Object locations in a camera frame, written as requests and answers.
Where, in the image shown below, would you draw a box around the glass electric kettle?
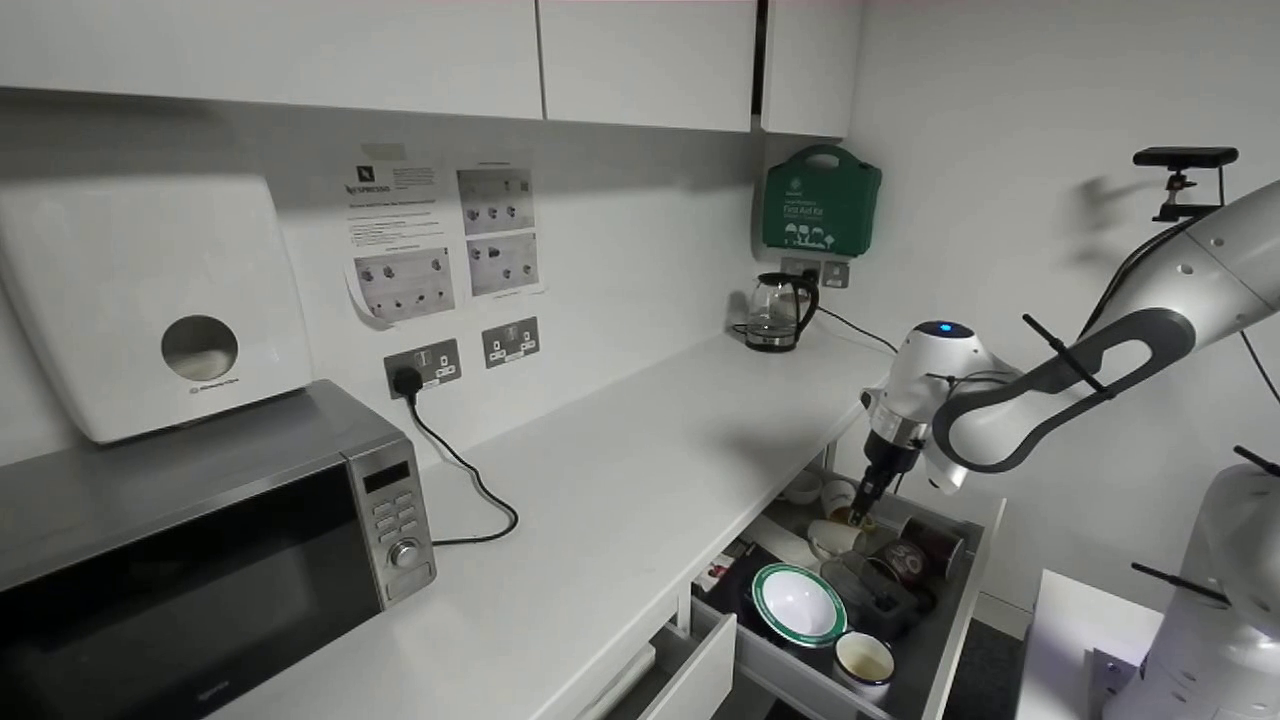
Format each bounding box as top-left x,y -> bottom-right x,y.
735,263 -> 825,355

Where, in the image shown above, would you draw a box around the double wall socket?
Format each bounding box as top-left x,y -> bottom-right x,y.
381,336 -> 470,398
480,312 -> 544,371

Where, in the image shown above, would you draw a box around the white paper towel dispenser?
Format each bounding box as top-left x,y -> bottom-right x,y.
0,171 -> 317,448

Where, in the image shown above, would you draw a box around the black camera on mount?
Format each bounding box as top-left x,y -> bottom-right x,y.
1133,140 -> 1244,228

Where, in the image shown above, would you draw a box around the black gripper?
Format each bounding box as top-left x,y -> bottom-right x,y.
850,429 -> 926,521

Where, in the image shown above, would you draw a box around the green first aid kit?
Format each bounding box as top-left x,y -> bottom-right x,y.
752,140 -> 887,259

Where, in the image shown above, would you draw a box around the black box brown label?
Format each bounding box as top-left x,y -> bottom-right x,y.
871,530 -> 943,591

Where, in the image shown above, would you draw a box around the white wall cabinets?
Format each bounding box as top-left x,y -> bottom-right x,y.
0,0 -> 864,140

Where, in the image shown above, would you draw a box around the tall white instruction notice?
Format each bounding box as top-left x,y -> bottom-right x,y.
340,156 -> 462,332

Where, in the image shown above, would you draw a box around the silver microwave oven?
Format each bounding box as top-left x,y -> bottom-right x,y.
0,376 -> 442,720

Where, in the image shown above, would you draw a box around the green rimmed white plate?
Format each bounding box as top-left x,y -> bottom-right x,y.
748,558 -> 853,657

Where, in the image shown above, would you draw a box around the white kitchen counter unit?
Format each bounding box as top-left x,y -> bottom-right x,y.
204,314 -> 936,720

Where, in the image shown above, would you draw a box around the black microwave power cable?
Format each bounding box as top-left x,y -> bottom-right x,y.
389,360 -> 526,553

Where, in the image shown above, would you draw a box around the white robot stand table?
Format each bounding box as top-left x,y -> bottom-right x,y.
1013,569 -> 1172,720

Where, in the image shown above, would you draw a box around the small picture notice sheet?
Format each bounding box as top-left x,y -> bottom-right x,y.
457,161 -> 541,239
465,228 -> 544,301

